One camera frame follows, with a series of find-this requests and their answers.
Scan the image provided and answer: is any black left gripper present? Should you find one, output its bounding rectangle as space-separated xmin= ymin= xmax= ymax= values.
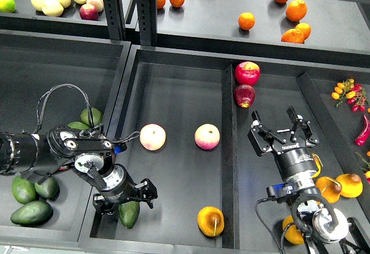
xmin=92 ymin=164 xmax=158 ymax=215

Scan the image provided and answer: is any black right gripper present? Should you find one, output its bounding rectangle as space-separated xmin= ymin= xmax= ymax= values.
xmin=247 ymin=106 xmax=320 ymax=182

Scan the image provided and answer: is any dark green avocado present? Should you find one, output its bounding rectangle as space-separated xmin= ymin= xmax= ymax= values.
xmin=119 ymin=201 xmax=140 ymax=229

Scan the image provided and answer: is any yellow brown pear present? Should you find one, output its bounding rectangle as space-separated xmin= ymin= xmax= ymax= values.
xmin=197 ymin=206 xmax=225 ymax=237

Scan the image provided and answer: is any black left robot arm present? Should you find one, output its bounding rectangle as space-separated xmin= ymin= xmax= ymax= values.
xmin=1 ymin=125 xmax=157 ymax=214

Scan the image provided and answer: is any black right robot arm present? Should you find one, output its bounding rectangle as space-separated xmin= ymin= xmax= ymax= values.
xmin=248 ymin=106 xmax=369 ymax=253

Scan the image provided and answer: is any yellow pear hidden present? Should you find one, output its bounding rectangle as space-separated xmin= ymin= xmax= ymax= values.
xmin=312 ymin=153 xmax=323 ymax=178

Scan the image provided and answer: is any yellow pear with stem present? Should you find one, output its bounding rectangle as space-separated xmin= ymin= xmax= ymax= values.
xmin=315 ymin=176 xmax=342 ymax=204

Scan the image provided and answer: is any green avocado lower middle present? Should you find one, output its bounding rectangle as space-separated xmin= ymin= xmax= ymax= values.
xmin=34 ymin=176 xmax=59 ymax=199

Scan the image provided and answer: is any green avocado upper right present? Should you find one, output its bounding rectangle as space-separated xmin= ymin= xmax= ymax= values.
xmin=80 ymin=108 xmax=103 ymax=126

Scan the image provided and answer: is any yellow pear far right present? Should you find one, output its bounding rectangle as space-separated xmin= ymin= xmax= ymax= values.
xmin=335 ymin=174 xmax=363 ymax=198

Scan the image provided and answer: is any green avocado upper left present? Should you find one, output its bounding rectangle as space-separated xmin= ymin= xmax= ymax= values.
xmin=68 ymin=122 xmax=90 ymax=130

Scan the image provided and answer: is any green avocado bottom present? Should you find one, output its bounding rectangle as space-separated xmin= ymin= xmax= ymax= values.
xmin=10 ymin=201 xmax=53 ymax=226

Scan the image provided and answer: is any green avocado lower left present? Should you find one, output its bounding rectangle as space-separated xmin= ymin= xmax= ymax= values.
xmin=12 ymin=176 xmax=37 ymax=204

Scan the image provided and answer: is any yellow pear bottom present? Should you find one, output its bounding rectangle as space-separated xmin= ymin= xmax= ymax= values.
xmin=282 ymin=215 xmax=304 ymax=245

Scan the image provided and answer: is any pale yellow pear front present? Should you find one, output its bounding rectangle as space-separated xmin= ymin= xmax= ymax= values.
xmin=42 ymin=0 xmax=64 ymax=17

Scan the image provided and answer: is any black slanted divider bar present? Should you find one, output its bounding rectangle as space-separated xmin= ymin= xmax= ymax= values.
xmin=297 ymin=72 xmax=369 ymax=217

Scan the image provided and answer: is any pink yellow apple left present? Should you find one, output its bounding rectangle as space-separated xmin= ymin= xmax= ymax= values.
xmin=139 ymin=124 xmax=166 ymax=151

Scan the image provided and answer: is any pink yellow apple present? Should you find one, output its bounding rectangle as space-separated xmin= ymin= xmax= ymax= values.
xmin=139 ymin=124 xmax=166 ymax=151
xmin=194 ymin=123 xmax=220 ymax=150

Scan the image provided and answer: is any bright red apple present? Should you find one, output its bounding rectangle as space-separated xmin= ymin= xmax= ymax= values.
xmin=235 ymin=61 xmax=260 ymax=86

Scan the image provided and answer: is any pink yellow apple right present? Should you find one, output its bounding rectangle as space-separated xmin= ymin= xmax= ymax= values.
xmin=194 ymin=123 xmax=220 ymax=150

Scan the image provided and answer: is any red chili pepper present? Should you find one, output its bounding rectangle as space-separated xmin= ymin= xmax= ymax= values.
xmin=354 ymin=115 xmax=369 ymax=146

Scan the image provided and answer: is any cherry tomato bunch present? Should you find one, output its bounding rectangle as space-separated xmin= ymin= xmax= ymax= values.
xmin=331 ymin=79 xmax=369 ymax=112

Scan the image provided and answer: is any black middle tray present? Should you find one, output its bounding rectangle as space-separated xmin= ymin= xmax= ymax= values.
xmin=79 ymin=46 xmax=369 ymax=253

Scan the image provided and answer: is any black tray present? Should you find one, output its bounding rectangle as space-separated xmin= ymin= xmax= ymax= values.
xmin=79 ymin=46 xmax=369 ymax=253
xmin=1 ymin=30 xmax=131 ymax=247

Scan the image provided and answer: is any orange lower front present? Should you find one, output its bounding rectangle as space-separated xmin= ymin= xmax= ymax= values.
xmin=281 ymin=28 xmax=305 ymax=43

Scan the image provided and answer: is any orange lower right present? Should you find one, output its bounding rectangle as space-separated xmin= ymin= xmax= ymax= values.
xmin=295 ymin=23 xmax=312 ymax=40

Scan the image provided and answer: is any orange middle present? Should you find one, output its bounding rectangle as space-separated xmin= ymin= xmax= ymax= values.
xmin=238 ymin=12 xmax=256 ymax=31

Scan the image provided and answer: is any large orange right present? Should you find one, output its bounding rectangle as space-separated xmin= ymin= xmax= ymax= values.
xmin=286 ymin=0 xmax=308 ymax=22

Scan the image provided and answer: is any black left tray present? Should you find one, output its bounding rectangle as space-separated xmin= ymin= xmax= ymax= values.
xmin=1 ymin=30 xmax=131 ymax=247

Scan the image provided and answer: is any dark red shelf apple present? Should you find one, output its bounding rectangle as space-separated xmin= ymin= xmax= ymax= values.
xmin=79 ymin=3 xmax=99 ymax=21

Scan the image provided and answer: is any pink peach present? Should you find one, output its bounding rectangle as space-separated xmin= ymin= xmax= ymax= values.
xmin=86 ymin=0 xmax=104 ymax=13

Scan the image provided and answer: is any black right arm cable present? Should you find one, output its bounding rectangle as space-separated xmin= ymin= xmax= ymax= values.
xmin=254 ymin=197 xmax=286 ymax=254

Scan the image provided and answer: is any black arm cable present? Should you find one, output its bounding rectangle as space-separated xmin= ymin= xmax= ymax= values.
xmin=254 ymin=197 xmax=286 ymax=254
xmin=34 ymin=83 xmax=141 ymax=145

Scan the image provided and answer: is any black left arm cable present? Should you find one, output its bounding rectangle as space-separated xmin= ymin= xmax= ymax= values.
xmin=34 ymin=83 xmax=141 ymax=145

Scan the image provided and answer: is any black shelf post right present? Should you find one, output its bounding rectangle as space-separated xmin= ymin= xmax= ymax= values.
xmin=136 ymin=0 xmax=157 ymax=46

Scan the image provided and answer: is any black shelf post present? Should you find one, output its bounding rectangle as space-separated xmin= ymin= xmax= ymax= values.
xmin=103 ymin=0 xmax=125 ymax=41
xmin=136 ymin=0 xmax=157 ymax=46

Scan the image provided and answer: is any black shelf post left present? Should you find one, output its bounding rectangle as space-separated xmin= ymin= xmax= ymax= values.
xmin=103 ymin=0 xmax=125 ymax=41

